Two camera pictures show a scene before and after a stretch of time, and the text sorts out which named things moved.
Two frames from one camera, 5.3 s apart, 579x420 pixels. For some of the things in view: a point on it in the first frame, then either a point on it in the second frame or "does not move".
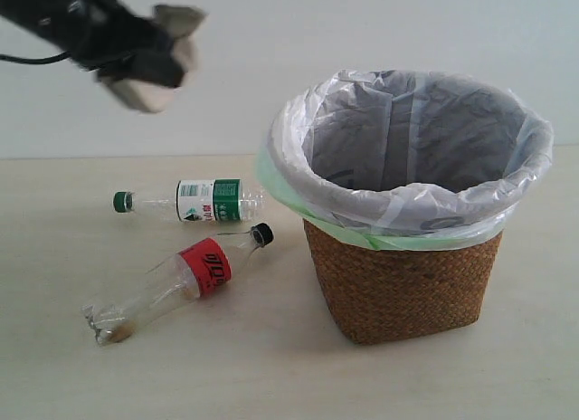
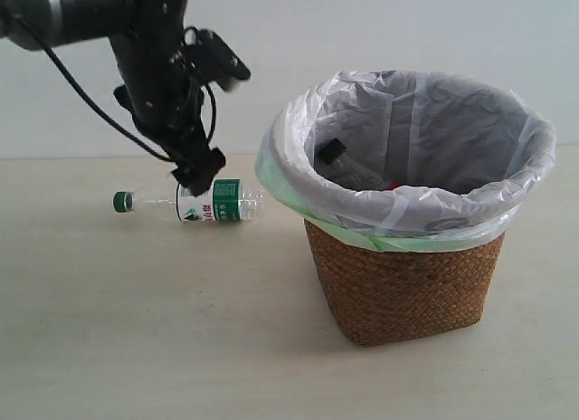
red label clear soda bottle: x=189 y=274 -> x=330 y=155
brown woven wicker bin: x=376 y=296 does not move
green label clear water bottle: x=229 y=200 does not move
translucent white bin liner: x=425 y=154 does not move
